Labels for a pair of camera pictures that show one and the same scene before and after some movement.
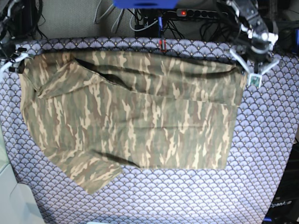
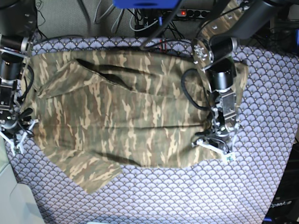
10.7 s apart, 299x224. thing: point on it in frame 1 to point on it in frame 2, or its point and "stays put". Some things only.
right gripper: x=256 y=60 to x=221 y=143
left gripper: x=17 y=63 to x=15 y=129
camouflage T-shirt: x=97 y=112 stays put
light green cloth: x=17 y=205 stays put
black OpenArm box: x=286 y=208 stays put
